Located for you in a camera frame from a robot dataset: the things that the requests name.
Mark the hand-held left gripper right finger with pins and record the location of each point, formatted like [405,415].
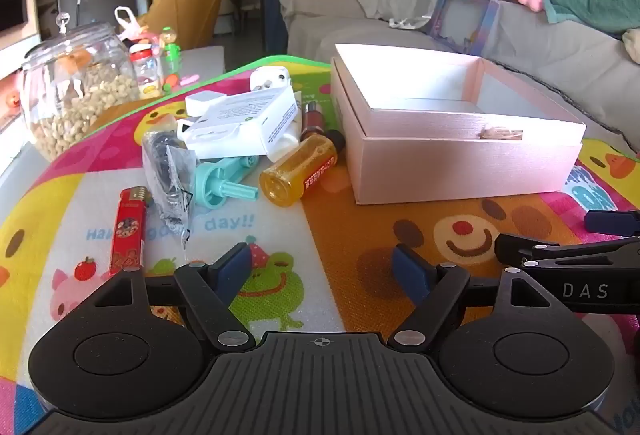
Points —
[410,275]

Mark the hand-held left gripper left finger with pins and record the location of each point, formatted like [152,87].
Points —
[235,267]

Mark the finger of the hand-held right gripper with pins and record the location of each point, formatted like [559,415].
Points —
[560,254]
[610,221]

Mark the clear bag with black item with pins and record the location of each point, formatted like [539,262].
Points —
[165,185]

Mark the colourful cartoon play mat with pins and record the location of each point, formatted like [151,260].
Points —
[350,225]

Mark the teal plastic tool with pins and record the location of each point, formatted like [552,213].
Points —
[215,182]

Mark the amber plastic bottle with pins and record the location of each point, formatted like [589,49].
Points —
[295,172]

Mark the red lighter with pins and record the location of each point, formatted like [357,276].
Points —
[127,230]

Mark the pink cardboard box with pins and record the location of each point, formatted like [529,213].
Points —
[450,165]

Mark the small brown tangled item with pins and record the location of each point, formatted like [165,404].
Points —
[502,133]

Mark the white carton box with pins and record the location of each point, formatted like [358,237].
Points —
[245,120]

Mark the small brown cosmetic bottle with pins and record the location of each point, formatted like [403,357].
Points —
[312,120]

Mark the white power adapter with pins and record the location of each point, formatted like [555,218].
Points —
[205,102]

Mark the grey sofa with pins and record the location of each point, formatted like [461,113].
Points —
[550,50]

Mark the white round device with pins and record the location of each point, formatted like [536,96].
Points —
[267,79]

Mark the grey low table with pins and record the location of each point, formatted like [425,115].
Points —
[205,60]

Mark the green plush toy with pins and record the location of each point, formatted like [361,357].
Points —
[590,7]

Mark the small jar with red lid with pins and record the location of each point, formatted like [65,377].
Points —
[146,70]

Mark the green toy bottle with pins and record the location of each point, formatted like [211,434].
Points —
[171,55]

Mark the purple window box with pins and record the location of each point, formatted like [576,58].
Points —
[487,22]

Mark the glass jar of nuts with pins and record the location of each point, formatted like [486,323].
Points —
[75,90]

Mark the white cloth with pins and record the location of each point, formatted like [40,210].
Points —
[407,21]

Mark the plastic bag of toys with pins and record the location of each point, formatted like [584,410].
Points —
[131,27]

